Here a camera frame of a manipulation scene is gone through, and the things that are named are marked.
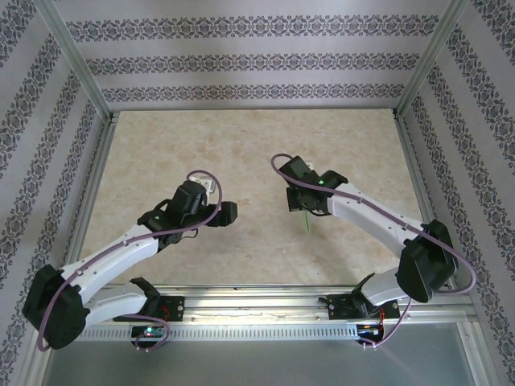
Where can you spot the light green paper sheet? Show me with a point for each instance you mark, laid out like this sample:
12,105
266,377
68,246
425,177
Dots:
307,225

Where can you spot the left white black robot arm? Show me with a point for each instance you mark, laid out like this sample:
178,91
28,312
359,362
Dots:
112,253

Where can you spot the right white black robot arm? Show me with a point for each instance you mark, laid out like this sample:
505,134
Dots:
362,213

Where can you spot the grey metal sheet panel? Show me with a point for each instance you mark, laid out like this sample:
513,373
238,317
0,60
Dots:
257,366

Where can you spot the small controller board green light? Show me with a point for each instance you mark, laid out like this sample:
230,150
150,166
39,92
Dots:
149,332

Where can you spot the aluminium mounting rail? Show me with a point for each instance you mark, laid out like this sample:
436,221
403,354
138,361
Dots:
257,305

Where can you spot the aluminium side rail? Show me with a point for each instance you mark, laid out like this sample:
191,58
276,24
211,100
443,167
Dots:
411,153
100,153

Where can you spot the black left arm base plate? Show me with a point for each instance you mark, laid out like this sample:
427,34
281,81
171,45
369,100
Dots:
175,307

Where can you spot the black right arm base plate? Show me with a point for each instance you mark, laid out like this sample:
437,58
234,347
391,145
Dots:
338,307

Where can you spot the aluminium frame post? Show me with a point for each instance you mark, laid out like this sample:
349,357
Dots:
80,60
429,60

